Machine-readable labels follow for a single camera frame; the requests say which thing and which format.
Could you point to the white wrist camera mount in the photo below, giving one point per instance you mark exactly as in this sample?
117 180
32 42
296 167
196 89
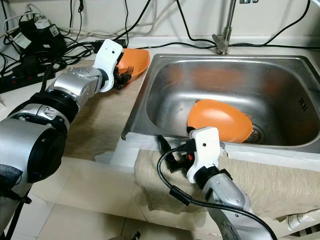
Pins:
109 57
205 147

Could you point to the beige cloth towel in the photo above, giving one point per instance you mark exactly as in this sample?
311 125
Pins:
280 185

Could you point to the metal fork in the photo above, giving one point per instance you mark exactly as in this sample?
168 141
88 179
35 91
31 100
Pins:
130 70

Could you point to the stainless steel sink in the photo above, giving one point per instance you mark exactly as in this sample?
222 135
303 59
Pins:
205 80

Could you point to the steel faucet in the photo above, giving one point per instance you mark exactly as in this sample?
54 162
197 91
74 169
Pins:
221 45

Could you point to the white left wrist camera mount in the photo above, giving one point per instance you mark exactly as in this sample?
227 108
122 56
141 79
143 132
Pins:
109 57

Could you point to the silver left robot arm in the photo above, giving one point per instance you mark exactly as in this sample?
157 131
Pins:
30 150

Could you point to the beige counter mat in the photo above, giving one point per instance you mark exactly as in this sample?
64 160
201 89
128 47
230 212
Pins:
105 125

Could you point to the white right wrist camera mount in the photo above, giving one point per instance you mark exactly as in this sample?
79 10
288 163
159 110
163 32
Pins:
205 147

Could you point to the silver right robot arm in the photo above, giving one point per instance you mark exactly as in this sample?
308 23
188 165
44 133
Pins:
230 195

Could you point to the orange plastic plate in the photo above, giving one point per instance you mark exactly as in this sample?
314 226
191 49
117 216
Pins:
220 117

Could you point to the black charger device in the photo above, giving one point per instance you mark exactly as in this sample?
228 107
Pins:
40 35

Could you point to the black power strip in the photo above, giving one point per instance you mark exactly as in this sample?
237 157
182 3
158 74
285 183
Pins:
20 80

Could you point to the orange plastic bowl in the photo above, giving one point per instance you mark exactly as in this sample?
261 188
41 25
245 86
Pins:
140 60

